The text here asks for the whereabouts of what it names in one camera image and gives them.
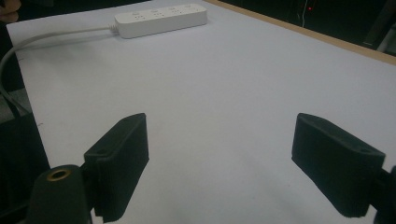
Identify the white power strip cable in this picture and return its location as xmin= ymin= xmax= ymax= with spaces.
xmin=0 ymin=25 xmax=120 ymax=104

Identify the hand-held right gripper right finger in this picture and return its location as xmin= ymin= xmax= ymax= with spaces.
xmin=290 ymin=112 xmax=387 ymax=218

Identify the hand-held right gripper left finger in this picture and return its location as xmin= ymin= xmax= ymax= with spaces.
xmin=83 ymin=112 xmax=150 ymax=223

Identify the white power strip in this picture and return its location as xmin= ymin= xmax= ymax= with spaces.
xmin=113 ymin=3 xmax=208 ymax=40

